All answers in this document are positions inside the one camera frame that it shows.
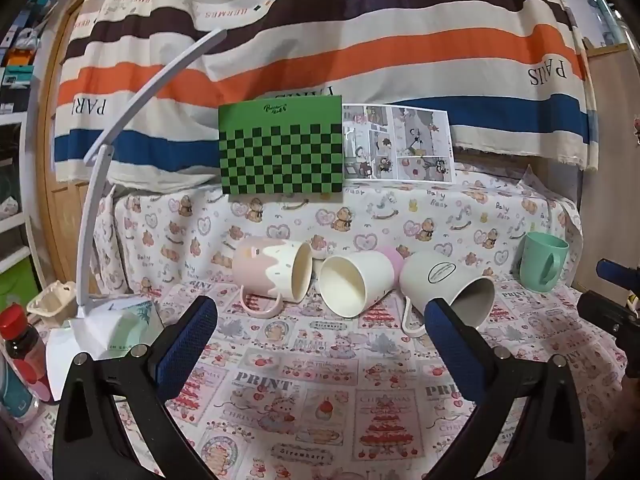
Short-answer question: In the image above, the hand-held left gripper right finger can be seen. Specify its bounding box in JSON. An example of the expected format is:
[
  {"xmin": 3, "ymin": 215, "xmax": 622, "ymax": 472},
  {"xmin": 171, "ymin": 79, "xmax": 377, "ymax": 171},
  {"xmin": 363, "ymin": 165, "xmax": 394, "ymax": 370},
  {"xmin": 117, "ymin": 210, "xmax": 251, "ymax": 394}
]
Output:
[{"xmin": 424, "ymin": 297, "xmax": 586, "ymax": 480}]

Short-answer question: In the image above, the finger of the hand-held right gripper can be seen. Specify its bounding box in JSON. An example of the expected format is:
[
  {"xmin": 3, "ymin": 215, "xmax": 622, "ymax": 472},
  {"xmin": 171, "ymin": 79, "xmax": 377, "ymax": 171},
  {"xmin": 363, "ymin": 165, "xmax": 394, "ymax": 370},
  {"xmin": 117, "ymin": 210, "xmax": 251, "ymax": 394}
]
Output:
[
  {"xmin": 577, "ymin": 290, "xmax": 640, "ymax": 350},
  {"xmin": 596, "ymin": 258, "xmax": 640, "ymax": 302}
]

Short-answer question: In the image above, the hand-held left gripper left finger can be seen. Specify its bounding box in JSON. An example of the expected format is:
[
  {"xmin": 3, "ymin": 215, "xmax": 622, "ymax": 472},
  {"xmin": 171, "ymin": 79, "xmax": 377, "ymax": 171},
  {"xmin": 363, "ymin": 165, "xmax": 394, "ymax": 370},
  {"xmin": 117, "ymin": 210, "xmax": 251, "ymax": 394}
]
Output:
[{"xmin": 51, "ymin": 295, "xmax": 219, "ymax": 480}]

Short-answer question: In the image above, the white cup with pink base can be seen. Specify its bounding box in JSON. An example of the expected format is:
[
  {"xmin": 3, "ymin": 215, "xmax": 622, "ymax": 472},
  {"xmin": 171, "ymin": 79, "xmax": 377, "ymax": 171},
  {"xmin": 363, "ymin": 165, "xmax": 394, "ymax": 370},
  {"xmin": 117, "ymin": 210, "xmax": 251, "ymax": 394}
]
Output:
[{"xmin": 319, "ymin": 245, "xmax": 404, "ymax": 319}]

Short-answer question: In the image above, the white and green tissue box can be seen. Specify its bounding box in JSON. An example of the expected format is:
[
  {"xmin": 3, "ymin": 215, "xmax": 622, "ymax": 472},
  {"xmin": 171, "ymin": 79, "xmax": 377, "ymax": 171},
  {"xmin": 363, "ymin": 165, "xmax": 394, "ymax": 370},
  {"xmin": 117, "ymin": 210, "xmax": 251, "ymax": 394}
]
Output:
[{"xmin": 99, "ymin": 299, "xmax": 166, "ymax": 361}]

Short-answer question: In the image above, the mint green mug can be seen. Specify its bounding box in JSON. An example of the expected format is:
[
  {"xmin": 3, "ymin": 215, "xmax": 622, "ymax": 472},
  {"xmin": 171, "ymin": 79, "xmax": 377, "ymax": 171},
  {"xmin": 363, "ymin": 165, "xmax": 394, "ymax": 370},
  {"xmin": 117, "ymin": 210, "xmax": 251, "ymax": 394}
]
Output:
[{"xmin": 518, "ymin": 232, "xmax": 570, "ymax": 295}]

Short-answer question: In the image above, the white mug with oval label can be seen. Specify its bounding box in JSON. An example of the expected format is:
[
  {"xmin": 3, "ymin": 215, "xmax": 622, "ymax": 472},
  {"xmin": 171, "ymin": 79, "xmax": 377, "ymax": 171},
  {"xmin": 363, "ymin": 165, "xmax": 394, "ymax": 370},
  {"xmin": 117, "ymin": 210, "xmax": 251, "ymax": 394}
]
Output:
[{"xmin": 399, "ymin": 251, "xmax": 496, "ymax": 339}]

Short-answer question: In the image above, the pink mug with white drip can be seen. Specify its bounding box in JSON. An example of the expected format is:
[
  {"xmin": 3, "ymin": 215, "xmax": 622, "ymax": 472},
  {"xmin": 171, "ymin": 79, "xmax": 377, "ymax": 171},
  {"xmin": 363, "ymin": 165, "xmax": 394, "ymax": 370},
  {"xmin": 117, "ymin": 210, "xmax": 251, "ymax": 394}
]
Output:
[{"xmin": 232, "ymin": 236, "xmax": 314, "ymax": 319}]

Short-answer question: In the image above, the pink printed tablecloth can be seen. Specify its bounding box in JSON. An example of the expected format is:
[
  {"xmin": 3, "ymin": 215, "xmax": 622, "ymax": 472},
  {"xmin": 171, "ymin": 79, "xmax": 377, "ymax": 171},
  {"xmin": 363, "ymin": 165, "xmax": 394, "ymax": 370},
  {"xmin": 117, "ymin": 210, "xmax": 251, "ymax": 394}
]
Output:
[{"xmin": 15, "ymin": 277, "xmax": 630, "ymax": 480}]

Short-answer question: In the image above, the cream plastic container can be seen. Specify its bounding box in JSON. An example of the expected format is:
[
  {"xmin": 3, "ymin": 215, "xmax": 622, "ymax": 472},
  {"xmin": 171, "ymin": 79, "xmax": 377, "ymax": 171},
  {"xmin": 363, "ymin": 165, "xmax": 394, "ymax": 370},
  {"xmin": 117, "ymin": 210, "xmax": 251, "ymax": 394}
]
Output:
[{"xmin": 26, "ymin": 282, "xmax": 77, "ymax": 332}]

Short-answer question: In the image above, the wooden cabinet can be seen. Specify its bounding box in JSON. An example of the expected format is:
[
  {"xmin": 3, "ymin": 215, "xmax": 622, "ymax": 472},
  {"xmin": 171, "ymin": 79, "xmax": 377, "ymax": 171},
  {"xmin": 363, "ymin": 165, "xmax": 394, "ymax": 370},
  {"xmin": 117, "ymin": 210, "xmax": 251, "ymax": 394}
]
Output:
[{"xmin": 582, "ymin": 42, "xmax": 640, "ymax": 273}]

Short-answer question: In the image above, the bear printed cloth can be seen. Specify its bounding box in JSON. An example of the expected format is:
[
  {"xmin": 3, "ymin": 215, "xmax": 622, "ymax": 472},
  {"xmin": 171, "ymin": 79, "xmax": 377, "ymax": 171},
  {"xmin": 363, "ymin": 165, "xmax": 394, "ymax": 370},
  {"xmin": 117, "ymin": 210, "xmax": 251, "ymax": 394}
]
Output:
[{"xmin": 96, "ymin": 159, "xmax": 584, "ymax": 311}]

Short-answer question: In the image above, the dark bottle with red cap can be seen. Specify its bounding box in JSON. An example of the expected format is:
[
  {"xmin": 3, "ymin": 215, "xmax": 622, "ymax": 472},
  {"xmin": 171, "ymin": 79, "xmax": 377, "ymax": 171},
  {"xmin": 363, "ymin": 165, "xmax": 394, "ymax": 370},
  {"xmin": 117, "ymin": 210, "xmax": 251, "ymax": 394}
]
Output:
[{"xmin": 0, "ymin": 303, "xmax": 54, "ymax": 407}]

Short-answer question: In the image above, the teal bottle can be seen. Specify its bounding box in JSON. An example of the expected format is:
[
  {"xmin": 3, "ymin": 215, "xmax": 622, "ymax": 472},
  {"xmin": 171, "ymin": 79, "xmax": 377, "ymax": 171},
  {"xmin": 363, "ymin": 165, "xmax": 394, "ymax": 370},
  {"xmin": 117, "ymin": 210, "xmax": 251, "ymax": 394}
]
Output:
[{"xmin": 0, "ymin": 354, "xmax": 39, "ymax": 422}]

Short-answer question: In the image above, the green storage bin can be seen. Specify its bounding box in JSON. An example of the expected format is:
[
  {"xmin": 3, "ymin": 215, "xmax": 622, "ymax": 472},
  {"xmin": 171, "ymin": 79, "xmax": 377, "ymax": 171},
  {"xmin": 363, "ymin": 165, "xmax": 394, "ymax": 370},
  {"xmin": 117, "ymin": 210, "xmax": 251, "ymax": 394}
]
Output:
[{"xmin": 0, "ymin": 259, "xmax": 40, "ymax": 313}]

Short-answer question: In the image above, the comic printed sheet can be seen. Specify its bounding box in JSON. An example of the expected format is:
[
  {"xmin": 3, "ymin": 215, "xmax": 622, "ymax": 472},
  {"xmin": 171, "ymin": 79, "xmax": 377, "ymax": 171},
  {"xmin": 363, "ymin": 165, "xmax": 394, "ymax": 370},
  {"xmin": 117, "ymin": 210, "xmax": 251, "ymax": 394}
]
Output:
[{"xmin": 342, "ymin": 103, "xmax": 455, "ymax": 184}]

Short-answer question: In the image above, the green checkered board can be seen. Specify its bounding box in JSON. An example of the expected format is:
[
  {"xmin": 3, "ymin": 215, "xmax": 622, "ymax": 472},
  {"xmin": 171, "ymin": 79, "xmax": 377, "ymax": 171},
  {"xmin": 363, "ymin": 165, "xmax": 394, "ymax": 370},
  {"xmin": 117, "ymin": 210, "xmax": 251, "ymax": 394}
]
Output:
[{"xmin": 218, "ymin": 95, "xmax": 346, "ymax": 196}]

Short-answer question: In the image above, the white desk lamp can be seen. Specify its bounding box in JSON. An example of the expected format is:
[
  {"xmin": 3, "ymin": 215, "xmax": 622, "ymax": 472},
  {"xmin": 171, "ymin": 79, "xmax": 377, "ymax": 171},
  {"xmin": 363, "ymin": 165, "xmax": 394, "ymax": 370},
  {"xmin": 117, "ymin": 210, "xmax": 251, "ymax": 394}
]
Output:
[{"xmin": 46, "ymin": 28, "xmax": 229, "ymax": 402}]

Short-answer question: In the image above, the storage shelf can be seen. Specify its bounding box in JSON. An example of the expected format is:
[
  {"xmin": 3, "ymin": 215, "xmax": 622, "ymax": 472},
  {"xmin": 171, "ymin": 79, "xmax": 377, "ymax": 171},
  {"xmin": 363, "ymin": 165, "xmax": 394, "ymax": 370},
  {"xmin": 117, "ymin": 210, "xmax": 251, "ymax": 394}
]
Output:
[{"xmin": 0, "ymin": 0, "xmax": 63, "ymax": 311}]

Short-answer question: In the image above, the striped cloth backdrop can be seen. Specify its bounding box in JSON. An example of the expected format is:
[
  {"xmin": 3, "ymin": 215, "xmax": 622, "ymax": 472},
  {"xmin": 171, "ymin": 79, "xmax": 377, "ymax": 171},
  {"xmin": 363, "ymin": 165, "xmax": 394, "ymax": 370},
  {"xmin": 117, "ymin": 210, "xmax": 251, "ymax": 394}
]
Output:
[{"xmin": 52, "ymin": 0, "xmax": 601, "ymax": 193}]

